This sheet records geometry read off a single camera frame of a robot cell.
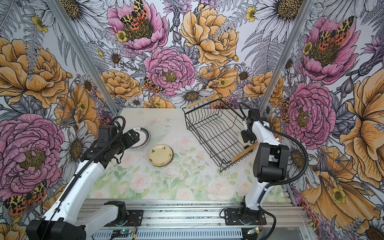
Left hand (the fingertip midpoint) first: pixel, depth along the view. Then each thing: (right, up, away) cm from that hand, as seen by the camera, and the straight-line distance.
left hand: (133, 143), depth 79 cm
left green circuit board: (-2, -41, -8) cm, 42 cm away
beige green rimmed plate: (+11, -10, +15) cm, 21 cm away
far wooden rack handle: (+36, +25, +23) cm, 50 cm away
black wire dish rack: (+49, +6, +29) cm, 57 cm away
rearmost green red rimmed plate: (-1, +1, +23) cm, 23 cm away
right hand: (+67, -1, +13) cm, 68 cm away
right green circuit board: (+59, -41, -8) cm, 72 cm away
